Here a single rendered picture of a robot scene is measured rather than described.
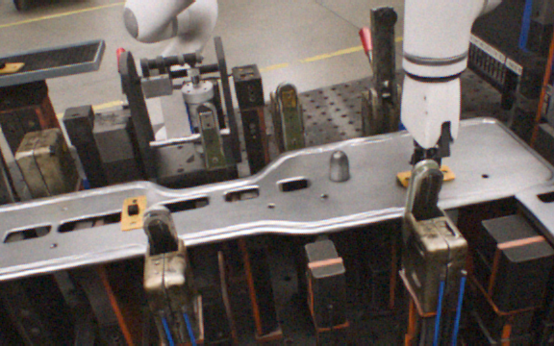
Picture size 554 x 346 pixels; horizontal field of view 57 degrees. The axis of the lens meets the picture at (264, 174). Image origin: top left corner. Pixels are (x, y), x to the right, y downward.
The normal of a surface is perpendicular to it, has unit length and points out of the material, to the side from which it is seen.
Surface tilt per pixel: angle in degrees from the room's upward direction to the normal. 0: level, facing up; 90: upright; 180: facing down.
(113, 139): 90
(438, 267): 90
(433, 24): 90
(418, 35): 90
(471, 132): 0
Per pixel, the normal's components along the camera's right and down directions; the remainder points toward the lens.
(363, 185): -0.11, -0.82
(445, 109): 0.24, 0.44
